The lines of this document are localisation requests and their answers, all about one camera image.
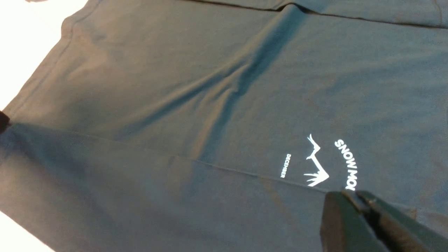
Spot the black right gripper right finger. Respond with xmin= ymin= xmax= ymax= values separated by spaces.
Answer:
xmin=355 ymin=190 xmax=448 ymax=252

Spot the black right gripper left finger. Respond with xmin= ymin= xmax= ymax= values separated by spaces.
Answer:
xmin=320 ymin=191 xmax=388 ymax=252

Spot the dark gray long-sleeve shirt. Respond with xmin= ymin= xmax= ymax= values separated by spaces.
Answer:
xmin=1 ymin=0 xmax=448 ymax=252

